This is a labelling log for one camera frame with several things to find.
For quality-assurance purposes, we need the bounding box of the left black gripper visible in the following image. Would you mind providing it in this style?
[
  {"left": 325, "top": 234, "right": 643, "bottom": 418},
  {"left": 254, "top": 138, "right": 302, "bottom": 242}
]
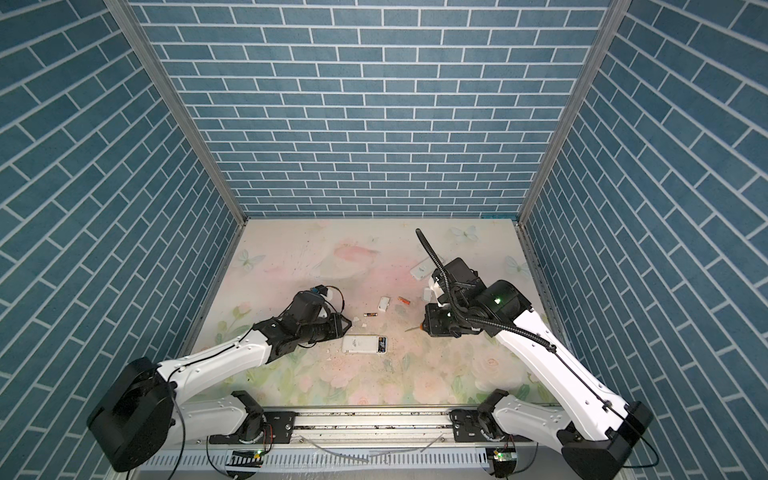
[{"left": 298, "top": 311, "right": 356, "bottom": 345}]

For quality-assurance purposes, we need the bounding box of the white remote control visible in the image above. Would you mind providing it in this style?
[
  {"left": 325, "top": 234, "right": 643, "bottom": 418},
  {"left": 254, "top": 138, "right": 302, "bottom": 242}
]
[
  {"left": 410, "top": 258, "right": 436, "bottom": 281},
  {"left": 341, "top": 335, "right": 388, "bottom": 354}
]

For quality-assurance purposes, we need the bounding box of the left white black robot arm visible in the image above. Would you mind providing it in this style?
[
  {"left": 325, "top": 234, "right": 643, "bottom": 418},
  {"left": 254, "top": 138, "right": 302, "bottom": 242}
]
[{"left": 87, "top": 313, "right": 352, "bottom": 472}]

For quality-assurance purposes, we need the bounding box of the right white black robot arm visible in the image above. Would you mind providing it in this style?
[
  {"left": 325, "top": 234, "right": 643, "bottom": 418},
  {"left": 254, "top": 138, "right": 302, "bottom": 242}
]
[{"left": 422, "top": 280, "right": 653, "bottom": 479}]

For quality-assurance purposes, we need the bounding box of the right controller board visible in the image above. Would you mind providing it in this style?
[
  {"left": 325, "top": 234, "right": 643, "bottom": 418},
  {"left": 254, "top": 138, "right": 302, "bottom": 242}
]
[{"left": 486, "top": 448, "right": 518, "bottom": 478}]

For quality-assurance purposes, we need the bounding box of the controller board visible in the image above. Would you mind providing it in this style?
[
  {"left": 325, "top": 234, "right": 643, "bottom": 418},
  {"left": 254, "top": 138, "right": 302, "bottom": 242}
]
[
  {"left": 486, "top": 448, "right": 518, "bottom": 478},
  {"left": 225, "top": 450, "right": 264, "bottom": 479}
]

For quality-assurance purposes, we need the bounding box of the left controller board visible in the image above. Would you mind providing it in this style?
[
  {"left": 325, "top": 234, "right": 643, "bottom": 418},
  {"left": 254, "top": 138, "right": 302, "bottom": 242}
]
[{"left": 225, "top": 450, "right": 264, "bottom": 479}]

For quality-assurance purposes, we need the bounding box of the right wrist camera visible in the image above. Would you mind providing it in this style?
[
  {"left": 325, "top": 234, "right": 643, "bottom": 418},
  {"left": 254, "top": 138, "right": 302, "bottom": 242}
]
[{"left": 430, "top": 257, "right": 486, "bottom": 304}]

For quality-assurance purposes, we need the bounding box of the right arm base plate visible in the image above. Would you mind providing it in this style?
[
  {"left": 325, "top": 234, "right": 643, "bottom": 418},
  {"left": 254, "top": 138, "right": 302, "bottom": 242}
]
[{"left": 448, "top": 408, "right": 532, "bottom": 443}]

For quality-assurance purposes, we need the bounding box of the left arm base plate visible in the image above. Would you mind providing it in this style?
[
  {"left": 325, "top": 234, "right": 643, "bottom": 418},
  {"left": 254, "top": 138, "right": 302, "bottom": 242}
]
[{"left": 208, "top": 411, "right": 297, "bottom": 447}]

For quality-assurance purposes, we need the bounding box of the grey loose cable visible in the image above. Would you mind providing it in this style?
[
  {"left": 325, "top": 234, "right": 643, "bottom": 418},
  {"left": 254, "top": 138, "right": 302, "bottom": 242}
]
[{"left": 298, "top": 434, "right": 445, "bottom": 461}]

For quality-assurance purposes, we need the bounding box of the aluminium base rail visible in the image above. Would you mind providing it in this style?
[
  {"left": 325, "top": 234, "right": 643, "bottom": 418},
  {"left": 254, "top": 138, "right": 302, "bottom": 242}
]
[{"left": 107, "top": 404, "right": 631, "bottom": 480}]

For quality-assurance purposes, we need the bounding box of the left aluminium corner post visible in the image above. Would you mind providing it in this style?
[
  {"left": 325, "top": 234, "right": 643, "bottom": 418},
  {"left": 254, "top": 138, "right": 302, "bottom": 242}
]
[{"left": 104, "top": 0, "right": 248, "bottom": 228}]

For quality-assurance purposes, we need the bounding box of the aluminium corner post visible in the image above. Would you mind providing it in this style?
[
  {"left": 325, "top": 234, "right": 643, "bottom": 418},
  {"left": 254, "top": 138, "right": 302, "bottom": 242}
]
[
  {"left": 104, "top": 0, "right": 248, "bottom": 228},
  {"left": 517, "top": 0, "right": 634, "bottom": 228}
]

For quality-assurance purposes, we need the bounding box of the right aluminium corner post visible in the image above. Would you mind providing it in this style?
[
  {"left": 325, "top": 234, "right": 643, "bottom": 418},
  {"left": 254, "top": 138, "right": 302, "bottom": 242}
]
[{"left": 517, "top": 0, "right": 634, "bottom": 228}]

